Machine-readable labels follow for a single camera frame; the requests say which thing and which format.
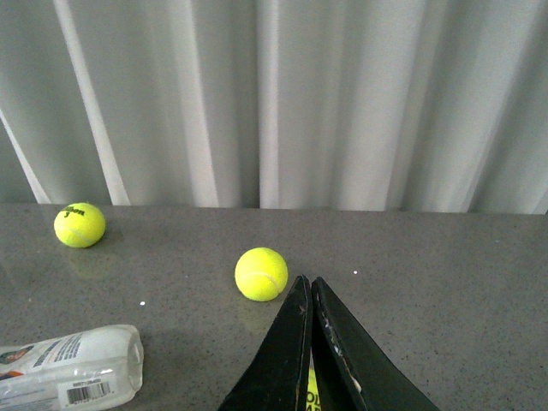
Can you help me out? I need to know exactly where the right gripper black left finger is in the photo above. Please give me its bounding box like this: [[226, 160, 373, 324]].
[[219, 276, 313, 411]]

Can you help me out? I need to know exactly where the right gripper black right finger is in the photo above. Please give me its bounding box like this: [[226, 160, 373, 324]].
[[312, 277, 438, 410]]

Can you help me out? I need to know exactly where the Roland Garros tennis ball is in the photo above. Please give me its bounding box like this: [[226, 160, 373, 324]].
[[305, 364, 321, 411]]

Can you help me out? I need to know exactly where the clear plastic tennis ball can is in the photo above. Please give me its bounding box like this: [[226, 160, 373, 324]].
[[1, 325, 144, 410]]

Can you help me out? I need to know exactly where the plain yellow tennis ball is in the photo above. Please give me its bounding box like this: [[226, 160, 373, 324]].
[[235, 247, 289, 302]]

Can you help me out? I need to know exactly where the tennis ball with Wilson print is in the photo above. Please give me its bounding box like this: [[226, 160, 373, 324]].
[[53, 203, 106, 248]]

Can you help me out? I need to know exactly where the white pleated curtain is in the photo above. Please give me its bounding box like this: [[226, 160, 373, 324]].
[[1, 1, 547, 214]]

